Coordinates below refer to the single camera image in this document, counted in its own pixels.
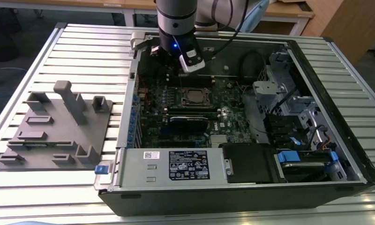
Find pale blue teach pendant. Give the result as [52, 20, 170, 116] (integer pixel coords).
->
[234, 0, 271, 33]

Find grey case handle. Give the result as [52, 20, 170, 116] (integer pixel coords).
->
[130, 32, 148, 51]

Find black slanting cable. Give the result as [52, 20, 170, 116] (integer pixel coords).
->
[270, 86, 298, 113]

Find blue floor cable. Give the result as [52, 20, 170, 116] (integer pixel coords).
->
[0, 67, 30, 98]

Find hard disk in blue carrier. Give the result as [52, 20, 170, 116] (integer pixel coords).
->
[275, 150, 327, 168]

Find black power cable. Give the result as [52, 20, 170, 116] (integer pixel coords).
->
[309, 125, 330, 150]

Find wooden desk white frame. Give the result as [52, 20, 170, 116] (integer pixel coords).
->
[0, 0, 317, 36]

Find black PC case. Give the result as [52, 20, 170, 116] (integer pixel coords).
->
[94, 31, 375, 218]

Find silver power supply with label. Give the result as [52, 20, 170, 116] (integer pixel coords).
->
[111, 147, 231, 188]

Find grey parts rack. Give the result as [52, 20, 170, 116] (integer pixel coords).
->
[0, 80, 114, 169]

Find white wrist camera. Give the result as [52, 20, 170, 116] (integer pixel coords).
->
[178, 49, 207, 74]

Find black drive bay block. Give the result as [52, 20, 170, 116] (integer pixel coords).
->
[265, 114, 310, 146]

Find black office chair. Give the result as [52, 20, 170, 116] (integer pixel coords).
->
[0, 7, 23, 63]

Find green RAM stick on rack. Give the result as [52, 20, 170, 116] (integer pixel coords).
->
[24, 142, 72, 149]

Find black plastic shroud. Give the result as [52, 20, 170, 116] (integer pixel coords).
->
[221, 142, 286, 184]

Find black graphics card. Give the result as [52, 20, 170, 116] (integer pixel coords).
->
[169, 116, 210, 135]

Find green motherboard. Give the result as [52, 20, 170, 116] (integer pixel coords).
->
[134, 75, 261, 149]

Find silver metal drive cage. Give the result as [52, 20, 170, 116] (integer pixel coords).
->
[253, 52, 325, 122]

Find wooden cabinet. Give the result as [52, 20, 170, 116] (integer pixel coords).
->
[302, 0, 375, 64]

